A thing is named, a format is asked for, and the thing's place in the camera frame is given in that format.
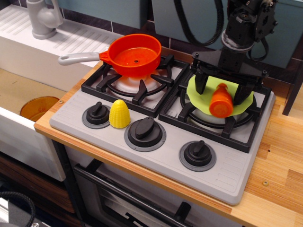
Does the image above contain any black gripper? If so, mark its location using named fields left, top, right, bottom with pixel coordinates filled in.
left=192, top=48, right=269, bottom=105

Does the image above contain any orange toy carrot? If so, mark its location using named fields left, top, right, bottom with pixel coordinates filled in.
left=209, top=83, right=233, bottom=118

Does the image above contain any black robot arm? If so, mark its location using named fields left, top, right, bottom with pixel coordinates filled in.
left=192, top=0, right=277, bottom=105

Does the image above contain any light green plate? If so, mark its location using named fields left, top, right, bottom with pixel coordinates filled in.
left=187, top=75, right=254, bottom=116

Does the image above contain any black right burner grate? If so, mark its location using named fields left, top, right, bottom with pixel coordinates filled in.
left=159, top=72, right=275, bottom=153

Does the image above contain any black burner grate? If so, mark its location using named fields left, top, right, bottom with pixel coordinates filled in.
left=159, top=72, right=275, bottom=153
left=81, top=54, right=189, bottom=117

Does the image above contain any black left burner grate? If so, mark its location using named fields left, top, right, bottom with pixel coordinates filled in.
left=81, top=54, right=189, bottom=117

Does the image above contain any black right stove knob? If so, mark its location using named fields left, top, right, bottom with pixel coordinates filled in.
left=179, top=140, right=216, bottom=172

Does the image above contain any black stove knob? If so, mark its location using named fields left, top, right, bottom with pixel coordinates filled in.
left=124, top=117, right=167, bottom=152
left=179, top=140, right=216, bottom=172
left=82, top=102, right=110, bottom=129

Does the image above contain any grey toy stove top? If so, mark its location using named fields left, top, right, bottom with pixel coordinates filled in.
left=49, top=55, right=276, bottom=206

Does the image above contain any black middle stove knob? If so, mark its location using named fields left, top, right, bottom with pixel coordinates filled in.
left=124, top=117, right=167, bottom=152

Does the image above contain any yellow toy corn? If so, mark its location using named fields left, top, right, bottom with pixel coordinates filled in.
left=109, top=99, right=131, bottom=129

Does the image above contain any black left stove knob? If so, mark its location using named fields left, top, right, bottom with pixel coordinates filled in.
left=82, top=102, right=110, bottom=129

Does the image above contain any toy oven door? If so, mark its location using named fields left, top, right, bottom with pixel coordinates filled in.
left=66, top=148, right=240, bottom=227

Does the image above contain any grey toy faucet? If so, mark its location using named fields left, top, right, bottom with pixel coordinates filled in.
left=26, top=0, right=63, bottom=40

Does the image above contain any white toy sink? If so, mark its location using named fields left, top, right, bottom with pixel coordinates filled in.
left=0, top=5, right=119, bottom=182

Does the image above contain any black looped cable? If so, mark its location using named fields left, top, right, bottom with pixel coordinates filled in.
left=174, top=0, right=270, bottom=61

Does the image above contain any orange toy pot grey handle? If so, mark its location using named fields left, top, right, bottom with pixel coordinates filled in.
left=58, top=34, right=162, bottom=78

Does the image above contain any black braided cable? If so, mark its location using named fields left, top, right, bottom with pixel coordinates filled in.
left=0, top=191, right=36, bottom=227

